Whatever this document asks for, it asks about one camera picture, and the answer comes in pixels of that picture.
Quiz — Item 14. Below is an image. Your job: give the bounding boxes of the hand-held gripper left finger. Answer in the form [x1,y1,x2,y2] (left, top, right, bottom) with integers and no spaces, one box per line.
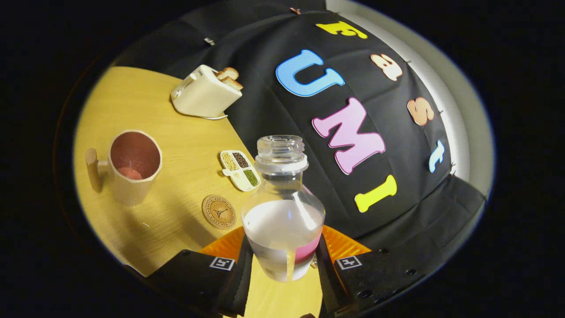
[148,226,253,318]

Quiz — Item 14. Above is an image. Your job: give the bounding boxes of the wooden table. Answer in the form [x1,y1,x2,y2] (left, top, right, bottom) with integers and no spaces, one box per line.
[73,66,325,318]

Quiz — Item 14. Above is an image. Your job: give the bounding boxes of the white divided spice dish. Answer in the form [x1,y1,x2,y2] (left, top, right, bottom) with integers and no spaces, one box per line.
[220,150,261,192]

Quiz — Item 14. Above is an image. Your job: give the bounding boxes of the clear plastic juice bottle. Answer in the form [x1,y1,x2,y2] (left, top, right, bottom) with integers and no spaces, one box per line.
[241,135,326,282]

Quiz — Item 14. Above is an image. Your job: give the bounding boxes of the black backdrop cloth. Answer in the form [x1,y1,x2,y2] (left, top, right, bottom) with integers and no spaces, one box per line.
[110,0,486,265]

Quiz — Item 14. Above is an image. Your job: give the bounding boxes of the cream toaster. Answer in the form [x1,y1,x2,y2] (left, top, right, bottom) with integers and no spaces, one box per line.
[170,64,242,118]

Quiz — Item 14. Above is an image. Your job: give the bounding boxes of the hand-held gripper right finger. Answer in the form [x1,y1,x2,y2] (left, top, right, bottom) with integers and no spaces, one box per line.
[316,225,435,316]

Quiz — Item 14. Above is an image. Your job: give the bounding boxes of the beige cup with wooden handle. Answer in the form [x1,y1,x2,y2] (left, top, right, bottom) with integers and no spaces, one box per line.
[85,130,163,207]

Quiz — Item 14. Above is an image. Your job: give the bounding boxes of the round wooden coaster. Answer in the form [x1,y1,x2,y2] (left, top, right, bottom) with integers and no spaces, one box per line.
[202,195,237,230]

